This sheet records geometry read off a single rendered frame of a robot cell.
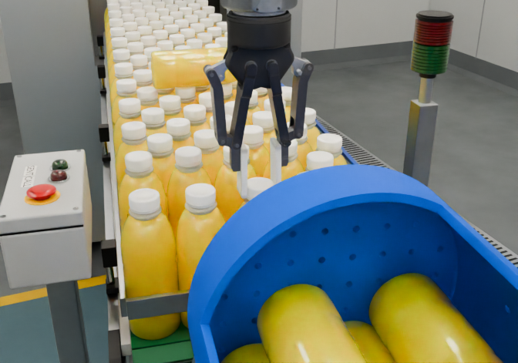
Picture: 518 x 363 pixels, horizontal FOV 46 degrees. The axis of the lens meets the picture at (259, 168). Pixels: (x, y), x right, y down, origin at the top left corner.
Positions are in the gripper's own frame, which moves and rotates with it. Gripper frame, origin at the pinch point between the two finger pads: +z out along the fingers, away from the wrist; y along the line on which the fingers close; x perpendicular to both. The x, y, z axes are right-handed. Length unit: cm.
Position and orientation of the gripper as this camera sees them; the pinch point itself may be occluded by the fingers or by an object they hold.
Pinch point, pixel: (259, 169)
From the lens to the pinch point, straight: 79.7
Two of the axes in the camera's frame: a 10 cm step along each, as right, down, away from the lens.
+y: 9.7, -1.0, 2.2
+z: 0.0, 9.1, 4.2
